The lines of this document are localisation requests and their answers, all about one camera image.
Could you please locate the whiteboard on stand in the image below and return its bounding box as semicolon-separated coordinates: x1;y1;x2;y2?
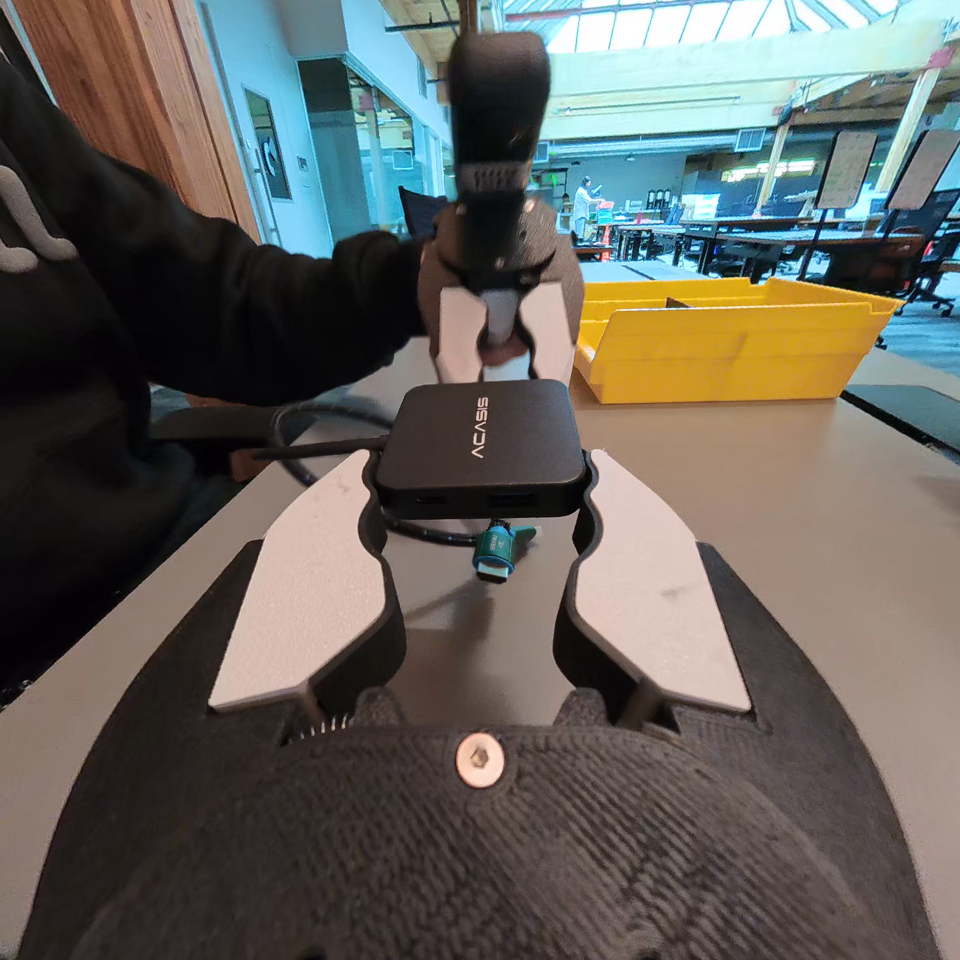
813;131;879;212
885;129;960;213

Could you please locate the black desk mat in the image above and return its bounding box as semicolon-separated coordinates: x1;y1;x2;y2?
840;384;960;456

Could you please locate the yellow plastic bin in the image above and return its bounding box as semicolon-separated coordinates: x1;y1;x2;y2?
573;276;907;406

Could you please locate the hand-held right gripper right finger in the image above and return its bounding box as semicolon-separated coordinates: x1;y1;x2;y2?
553;448;753;730

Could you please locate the braided usb cable teal plug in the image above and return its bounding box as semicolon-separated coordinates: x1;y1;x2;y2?
271;403;540;588

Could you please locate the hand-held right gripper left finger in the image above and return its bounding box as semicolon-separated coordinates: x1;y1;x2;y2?
208;448;408;714

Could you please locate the black chair back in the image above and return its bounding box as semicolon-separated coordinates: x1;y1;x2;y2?
397;186;453;242

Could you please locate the black usb hub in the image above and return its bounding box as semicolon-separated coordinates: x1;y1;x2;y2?
372;378;588;520

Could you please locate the thin black hub cable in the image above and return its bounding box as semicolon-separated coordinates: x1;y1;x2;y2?
251;433;391;462

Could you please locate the person's black hoodie torso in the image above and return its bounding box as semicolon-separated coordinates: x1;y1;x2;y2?
0;15;264;706

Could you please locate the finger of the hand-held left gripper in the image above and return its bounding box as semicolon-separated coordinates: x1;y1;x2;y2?
520;282;578;384
433;288;490;384

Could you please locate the black office chair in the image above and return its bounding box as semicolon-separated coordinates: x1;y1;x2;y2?
891;187;960;318

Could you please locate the row of office desks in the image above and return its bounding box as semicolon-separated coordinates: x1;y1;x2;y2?
600;210;960;295

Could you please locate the person's left forearm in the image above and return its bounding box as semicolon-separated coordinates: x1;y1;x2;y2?
247;217;438;406

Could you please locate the black chair armrest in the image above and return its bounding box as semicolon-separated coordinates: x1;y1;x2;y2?
148;403;316;445

